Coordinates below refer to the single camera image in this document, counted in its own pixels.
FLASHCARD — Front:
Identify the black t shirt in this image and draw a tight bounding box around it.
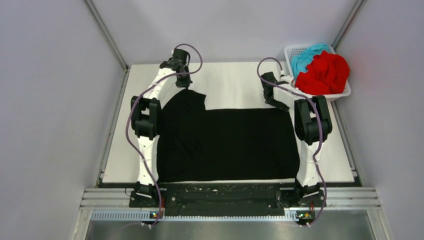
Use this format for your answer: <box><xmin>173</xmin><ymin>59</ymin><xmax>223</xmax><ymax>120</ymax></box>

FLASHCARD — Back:
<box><xmin>157</xmin><ymin>89</ymin><xmax>300</xmax><ymax>183</ymax></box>

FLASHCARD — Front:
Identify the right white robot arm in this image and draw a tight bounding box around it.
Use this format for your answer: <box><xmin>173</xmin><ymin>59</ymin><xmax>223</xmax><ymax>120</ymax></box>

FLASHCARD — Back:
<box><xmin>259</xmin><ymin>72</ymin><xmax>333</xmax><ymax>206</ymax></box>

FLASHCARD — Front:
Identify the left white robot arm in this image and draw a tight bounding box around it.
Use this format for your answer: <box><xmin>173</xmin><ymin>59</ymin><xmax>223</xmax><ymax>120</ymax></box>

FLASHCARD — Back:
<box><xmin>129</xmin><ymin>48</ymin><xmax>192</xmax><ymax>207</ymax></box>

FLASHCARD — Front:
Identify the blue t shirt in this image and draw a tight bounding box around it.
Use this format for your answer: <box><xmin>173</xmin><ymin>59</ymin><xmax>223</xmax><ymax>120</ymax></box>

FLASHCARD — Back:
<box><xmin>290</xmin><ymin>43</ymin><xmax>334</xmax><ymax>79</ymax></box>

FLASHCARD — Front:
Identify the red t shirt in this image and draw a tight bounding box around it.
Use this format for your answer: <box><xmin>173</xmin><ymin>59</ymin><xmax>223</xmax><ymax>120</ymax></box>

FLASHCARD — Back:
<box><xmin>294</xmin><ymin>50</ymin><xmax>350</xmax><ymax>95</ymax></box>

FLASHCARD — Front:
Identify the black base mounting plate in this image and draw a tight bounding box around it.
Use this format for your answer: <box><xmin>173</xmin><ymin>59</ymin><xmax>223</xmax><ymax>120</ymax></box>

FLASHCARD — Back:
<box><xmin>129</xmin><ymin>183</ymin><xmax>326</xmax><ymax>218</ymax></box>

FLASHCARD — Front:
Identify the aluminium frame rail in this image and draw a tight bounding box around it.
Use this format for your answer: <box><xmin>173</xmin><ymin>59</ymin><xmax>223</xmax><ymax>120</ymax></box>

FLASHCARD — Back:
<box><xmin>79</xmin><ymin>187</ymin><xmax>381</xmax><ymax>210</ymax></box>

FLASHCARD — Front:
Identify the white slotted cable duct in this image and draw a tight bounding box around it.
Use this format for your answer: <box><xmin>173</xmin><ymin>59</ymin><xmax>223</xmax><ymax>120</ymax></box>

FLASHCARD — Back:
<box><xmin>90</xmin><ymin>209</ymin><xmax>312</xmax><ymax>223</ymax></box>

